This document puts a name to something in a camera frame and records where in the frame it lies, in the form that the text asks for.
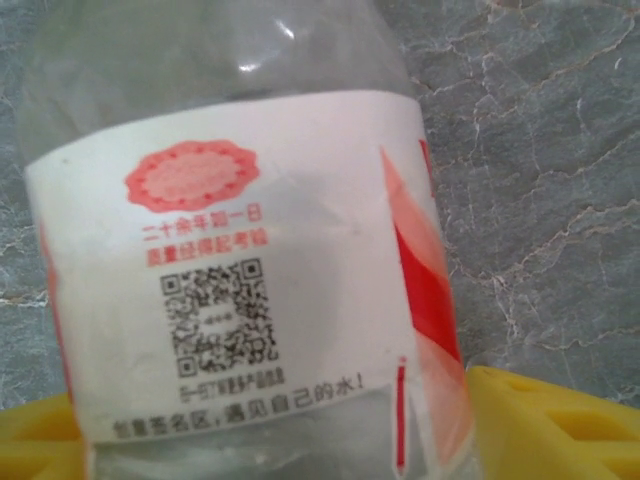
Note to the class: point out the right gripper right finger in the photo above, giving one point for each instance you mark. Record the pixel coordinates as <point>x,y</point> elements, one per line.
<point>560,430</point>

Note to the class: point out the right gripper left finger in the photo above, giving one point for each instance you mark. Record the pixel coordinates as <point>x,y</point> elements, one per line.
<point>35,440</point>

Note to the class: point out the clear bottle white red label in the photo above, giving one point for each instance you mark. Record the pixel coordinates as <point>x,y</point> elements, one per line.
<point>240,210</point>

